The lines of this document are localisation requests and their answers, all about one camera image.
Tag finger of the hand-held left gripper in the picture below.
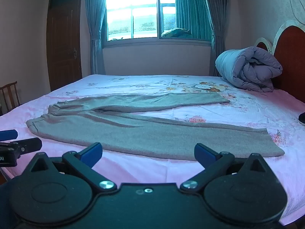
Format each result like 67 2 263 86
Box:
0 138 43 159
0 129 19 142

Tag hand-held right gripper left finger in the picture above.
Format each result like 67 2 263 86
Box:
24 142 118 192

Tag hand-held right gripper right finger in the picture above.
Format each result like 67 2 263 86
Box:
180 143 271 193

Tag grey pants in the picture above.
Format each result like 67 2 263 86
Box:
26 93 285 161

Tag wooden chair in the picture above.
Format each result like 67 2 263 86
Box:
0 81 21 115

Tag bed with pink floral sheet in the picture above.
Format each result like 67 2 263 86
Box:
0 74 305 227

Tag rolled grey duvet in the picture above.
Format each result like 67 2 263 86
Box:
215 46 283 93

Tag brown wooden door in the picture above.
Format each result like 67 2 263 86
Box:
46 0 83 92

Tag bundle on window sill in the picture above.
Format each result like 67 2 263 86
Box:
161 28 192 39

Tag red wooden headboard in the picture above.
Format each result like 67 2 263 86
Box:
255 20 305 98

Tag window with grey frame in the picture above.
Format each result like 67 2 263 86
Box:
102 0 213 48

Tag thin wall cable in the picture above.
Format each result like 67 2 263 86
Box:
287 0 305 27

